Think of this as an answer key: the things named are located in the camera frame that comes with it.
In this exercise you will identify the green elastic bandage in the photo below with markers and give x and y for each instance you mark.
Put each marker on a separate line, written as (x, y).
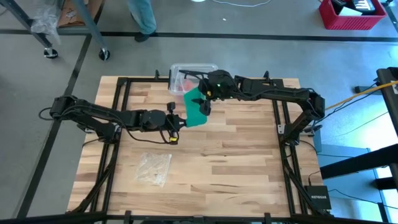
(194, 115)

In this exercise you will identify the brown cardboard sheet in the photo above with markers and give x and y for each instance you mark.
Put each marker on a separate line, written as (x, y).
(66, 15)

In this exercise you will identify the black device with white keys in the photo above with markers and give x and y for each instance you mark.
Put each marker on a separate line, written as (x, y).
(363, 4)

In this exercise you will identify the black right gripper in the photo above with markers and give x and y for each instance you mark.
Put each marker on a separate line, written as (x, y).
(219, 85)

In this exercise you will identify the grey metal rolling cart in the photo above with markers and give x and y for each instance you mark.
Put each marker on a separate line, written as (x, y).
(88, 25)

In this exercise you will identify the black metal table frame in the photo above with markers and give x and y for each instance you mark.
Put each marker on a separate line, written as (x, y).
(143, 80)

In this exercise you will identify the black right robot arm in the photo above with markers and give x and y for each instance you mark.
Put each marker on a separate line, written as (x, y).
(280, 91)

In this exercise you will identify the black Netgear network switch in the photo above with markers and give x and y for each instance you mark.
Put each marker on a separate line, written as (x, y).
(317, 197)

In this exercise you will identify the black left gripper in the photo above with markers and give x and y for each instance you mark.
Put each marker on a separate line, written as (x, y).
(172, 123)

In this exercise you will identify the orange bandage roll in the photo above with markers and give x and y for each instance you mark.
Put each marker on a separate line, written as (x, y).
(187, 84)

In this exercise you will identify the crumpled clear plastic wrap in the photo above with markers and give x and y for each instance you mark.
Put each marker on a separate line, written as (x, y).
(46, 21)

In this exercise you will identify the clear plastic storage box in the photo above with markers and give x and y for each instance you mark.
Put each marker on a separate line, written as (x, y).
(178, 74)

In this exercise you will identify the person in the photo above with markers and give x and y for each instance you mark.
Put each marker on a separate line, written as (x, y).
(143, 15)

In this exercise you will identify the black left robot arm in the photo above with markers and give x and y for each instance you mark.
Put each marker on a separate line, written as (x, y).
(93, 110)

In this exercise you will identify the white paper sheet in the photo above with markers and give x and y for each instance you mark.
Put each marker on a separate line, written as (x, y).
(348, 12)

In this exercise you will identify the clear plastic bag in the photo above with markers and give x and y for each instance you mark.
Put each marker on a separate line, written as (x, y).
(152, 169)

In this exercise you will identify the red plastic crate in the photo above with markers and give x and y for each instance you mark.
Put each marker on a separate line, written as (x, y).
(342, 22)

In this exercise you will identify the black metal beam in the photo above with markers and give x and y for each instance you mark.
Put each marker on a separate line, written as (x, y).
(357, 163)

